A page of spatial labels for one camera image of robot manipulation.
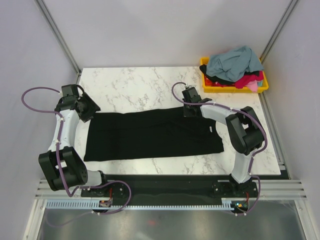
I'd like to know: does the yellow plastic bin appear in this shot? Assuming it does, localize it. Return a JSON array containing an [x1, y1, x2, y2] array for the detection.
[[199, 57, 269, 93]]

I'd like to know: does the black t shirt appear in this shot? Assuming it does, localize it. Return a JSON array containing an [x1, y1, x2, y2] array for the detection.
[[84, 107, 224, 162]]

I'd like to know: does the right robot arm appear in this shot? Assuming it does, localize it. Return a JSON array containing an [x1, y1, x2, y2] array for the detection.
[[182, 86, 268, 197]]

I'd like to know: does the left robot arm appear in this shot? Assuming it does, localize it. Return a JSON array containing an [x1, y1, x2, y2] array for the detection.
[[38, 84, 110, 197]]

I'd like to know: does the grey blue t shirt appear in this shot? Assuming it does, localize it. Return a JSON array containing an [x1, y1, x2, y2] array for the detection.
[[206, 45, 264, 82]]

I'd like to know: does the red t shirt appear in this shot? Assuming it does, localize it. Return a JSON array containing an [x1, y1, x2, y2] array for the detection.
[[234, 71, 264, 89]]

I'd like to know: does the pink t shirt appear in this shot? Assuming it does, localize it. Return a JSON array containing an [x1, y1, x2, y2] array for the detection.
[[246, 80, 259, 93]]

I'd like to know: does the left aluminium corner post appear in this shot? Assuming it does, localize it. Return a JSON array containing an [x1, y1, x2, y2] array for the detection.
[[34, 0, 82, 76]]

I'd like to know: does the aluminium corner post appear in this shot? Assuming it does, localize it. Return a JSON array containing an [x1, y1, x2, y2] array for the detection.
[[260, 0, 300, 64], [34, 0, 82, 76]]

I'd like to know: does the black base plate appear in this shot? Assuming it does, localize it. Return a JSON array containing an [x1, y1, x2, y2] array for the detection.
[[81, 174, 259, 206]]

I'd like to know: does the white slotted cable duct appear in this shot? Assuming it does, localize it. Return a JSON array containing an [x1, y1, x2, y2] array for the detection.
[[46, 197, 238, 211]]

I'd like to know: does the aluminium frame rail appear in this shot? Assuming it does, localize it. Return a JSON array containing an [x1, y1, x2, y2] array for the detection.
[[35, 179, 307, 201]]

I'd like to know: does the right aluminium corner post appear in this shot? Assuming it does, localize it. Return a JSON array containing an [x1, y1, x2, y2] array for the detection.
[[260, 0, 300, 64]]

